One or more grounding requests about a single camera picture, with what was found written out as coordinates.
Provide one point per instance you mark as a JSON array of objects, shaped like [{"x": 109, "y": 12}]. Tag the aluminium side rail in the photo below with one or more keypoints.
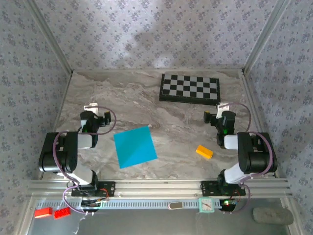
[
  {"x": 60, "y": 110},
  {"x": 254, "y": 107}
]

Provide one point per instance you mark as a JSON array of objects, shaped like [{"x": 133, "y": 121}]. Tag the smooth red toy brick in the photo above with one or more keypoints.
[{"x": 43, "y": 212}]

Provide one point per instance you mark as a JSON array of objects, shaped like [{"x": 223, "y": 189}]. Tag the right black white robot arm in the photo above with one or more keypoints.
[{"x": 256, "y": 151}]

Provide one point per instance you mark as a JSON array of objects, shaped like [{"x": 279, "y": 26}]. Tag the left aluminium frame post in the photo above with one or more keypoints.
[{"x": 52, "y": 36}]

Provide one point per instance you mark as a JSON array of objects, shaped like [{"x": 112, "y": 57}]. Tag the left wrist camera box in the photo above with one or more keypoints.
[{"x": 91, "y": 107}]

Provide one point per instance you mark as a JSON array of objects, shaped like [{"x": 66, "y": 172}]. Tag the blue cloth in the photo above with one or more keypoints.
[{"x": 135, "y": 147}]

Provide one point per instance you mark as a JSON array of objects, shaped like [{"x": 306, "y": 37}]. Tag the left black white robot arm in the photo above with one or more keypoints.
[{"x": 58, "y": 151}]

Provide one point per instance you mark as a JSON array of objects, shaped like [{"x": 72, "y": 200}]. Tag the right aluminium frame post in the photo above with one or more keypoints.
[{"x": 264, "y": 36}]

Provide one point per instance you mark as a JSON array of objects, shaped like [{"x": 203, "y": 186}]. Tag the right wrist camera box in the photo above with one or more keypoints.
[{"x": 223, "y": 109}]

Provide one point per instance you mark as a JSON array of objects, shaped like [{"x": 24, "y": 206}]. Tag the small grey oval pad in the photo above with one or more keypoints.
[{"x": 175, "y": 205}]

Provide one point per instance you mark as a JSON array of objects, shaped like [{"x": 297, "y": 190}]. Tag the studded red toy brick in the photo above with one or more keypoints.
[{"x": 62, "y": 213}]

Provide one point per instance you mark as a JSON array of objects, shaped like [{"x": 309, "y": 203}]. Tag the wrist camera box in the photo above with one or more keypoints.
[
  {"x": 223, "y": 109},
  {"x": 91, "y": 107}
]

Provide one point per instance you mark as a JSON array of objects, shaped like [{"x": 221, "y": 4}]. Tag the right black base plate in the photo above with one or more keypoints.
[{"x": 207, "y": 188}]

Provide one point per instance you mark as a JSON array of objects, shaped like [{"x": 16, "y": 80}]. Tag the yellow toy block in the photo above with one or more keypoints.
[{"x": 204, "y": 151}]

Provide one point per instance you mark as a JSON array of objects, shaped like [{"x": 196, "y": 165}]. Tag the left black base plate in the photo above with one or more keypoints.
[{"x": 108, "y": 188}]

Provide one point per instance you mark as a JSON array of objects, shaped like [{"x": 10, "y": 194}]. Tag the aluminium frame post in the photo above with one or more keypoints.
[
  {"x": 52, "y": 36},
  {"x": 264, "y": 36}
]

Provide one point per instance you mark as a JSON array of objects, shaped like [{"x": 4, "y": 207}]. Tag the right aluminium side rail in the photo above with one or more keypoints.
[{"x": 254, "y": 107}]

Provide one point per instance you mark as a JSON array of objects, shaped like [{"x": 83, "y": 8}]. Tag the teal square clock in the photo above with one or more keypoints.
[{"x": 206, "y": 204}]

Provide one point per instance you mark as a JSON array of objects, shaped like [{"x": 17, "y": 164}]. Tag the black grey chessboard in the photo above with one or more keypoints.
[{"x": 190, "y": 89}]

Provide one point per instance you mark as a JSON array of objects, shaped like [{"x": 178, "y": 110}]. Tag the thin aluminium rear rail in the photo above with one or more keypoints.
[{"x": 122, "y": 70}]

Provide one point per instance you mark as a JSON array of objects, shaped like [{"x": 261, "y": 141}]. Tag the left aluminium side rail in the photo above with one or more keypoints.
[{"x": 60, "y": 110}]

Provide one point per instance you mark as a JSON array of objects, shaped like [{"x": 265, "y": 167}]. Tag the wide aluminium mounting rail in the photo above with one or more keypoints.
[{"x": 156, "y": 187}]

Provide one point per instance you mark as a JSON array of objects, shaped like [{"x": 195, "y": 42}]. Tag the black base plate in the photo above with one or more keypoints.
[
  {"x": 108, "y": 188},
  {"x": 207, "y": 188}
]

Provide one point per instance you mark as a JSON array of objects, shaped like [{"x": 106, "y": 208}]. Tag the grey stone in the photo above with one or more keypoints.
[{"x": 272, "y": 216}]

